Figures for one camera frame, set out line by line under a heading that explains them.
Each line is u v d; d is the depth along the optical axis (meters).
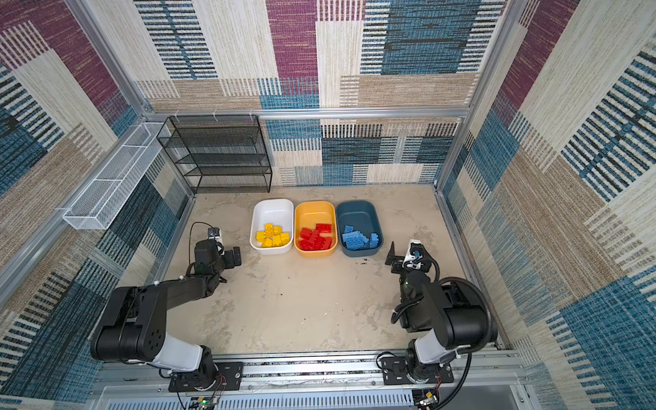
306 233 1.03
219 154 1.09
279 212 1.11
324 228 1.03
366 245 0.99
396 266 0.79
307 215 1.08
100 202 0.72
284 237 0.99
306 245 0.99
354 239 0.98
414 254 0.73
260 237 1.02
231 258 0.86
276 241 1.00
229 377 0.73
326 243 0.99
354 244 0.97
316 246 0.99
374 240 0.96
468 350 0.48
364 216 1.08
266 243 0.99
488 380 0.73
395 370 0.74
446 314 0.46
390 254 0.84
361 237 0.99
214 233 0.83
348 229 1.04
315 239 0.99
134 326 0.45
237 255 0.89
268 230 1.05
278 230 1.03
